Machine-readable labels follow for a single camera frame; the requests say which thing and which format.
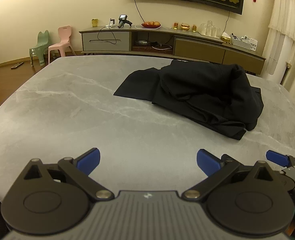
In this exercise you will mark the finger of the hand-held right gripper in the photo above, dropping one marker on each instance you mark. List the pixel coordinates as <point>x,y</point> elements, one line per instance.
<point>276,157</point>

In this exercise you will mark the pink plastic chair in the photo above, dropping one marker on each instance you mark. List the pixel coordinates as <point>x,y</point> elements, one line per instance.
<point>65,33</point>

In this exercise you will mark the long television cabinet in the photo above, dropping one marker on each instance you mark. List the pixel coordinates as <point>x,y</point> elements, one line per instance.
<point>200,48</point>

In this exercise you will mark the black device with screen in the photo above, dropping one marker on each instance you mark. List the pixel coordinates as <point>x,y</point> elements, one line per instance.
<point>122,21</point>

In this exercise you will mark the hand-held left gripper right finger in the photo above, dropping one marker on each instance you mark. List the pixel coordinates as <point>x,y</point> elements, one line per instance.
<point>207,161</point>

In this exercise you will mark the gold tissue box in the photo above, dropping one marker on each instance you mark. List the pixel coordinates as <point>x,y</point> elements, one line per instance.
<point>225,38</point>

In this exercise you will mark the plate of fruit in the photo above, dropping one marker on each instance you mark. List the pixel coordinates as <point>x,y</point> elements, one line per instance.
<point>150,26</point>

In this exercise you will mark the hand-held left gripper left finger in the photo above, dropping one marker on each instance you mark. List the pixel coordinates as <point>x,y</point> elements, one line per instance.
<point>88,161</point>

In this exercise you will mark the tray of clear glasses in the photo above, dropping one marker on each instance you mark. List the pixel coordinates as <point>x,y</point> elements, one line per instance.
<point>209,28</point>

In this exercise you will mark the white power strip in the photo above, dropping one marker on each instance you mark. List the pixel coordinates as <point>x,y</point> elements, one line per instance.
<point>111,24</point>

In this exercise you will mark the white standing air conditioner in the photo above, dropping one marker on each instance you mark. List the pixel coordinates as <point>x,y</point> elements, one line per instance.
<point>275,60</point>

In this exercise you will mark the yellow cup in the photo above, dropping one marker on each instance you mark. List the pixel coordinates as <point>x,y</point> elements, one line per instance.
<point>95,23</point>

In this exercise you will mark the grey round device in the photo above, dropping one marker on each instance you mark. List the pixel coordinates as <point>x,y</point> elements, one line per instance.
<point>143,42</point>

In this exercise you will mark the brown storage box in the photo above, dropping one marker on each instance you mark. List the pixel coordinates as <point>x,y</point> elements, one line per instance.
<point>147,49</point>

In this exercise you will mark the white organiser box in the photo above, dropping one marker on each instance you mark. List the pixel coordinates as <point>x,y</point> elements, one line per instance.
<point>245,42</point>

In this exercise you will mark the gold ornament bowl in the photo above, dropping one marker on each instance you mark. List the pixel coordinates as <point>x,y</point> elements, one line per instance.
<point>185,27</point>

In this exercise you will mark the black remote control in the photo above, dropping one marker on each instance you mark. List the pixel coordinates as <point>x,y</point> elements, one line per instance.
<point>17,65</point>

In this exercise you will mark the green plastic chair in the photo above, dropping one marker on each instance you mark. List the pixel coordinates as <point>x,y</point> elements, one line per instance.
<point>42,40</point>

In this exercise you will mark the black pants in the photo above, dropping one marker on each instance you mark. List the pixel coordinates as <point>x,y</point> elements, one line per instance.
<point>200,92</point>

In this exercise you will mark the small gold jar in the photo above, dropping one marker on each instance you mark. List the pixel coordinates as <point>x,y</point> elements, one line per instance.
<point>194,28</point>
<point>176,25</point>

